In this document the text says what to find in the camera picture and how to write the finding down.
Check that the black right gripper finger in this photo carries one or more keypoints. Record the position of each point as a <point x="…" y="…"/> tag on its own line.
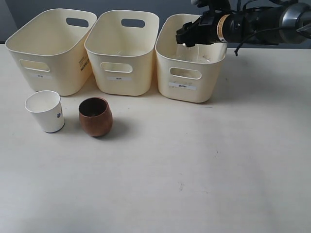
<point x="184" y="28"/>
<point x="184" y="39"/>

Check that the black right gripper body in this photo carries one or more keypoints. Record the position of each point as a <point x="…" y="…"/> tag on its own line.
<point x="204" y="30"/>

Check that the white paper cup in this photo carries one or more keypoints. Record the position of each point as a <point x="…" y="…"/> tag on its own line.
<point x="45" y="106"/>

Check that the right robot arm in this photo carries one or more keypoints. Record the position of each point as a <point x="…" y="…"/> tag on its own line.
<point x="288" y="22"/>

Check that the cream bin right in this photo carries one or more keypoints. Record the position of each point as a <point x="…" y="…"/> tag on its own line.
<point x="182" y="80"/>

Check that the cream bin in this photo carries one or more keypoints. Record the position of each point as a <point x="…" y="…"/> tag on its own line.
<point x="121" y="50"/>
<point x="182" y="80"/>
<point x="49" y="50"/>

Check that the cream bin middle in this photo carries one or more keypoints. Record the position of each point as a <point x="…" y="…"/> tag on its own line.
<point x="121" y="50"/>

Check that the cream bin left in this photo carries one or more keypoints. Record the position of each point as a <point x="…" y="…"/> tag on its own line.
<point x="49" y="50"/>

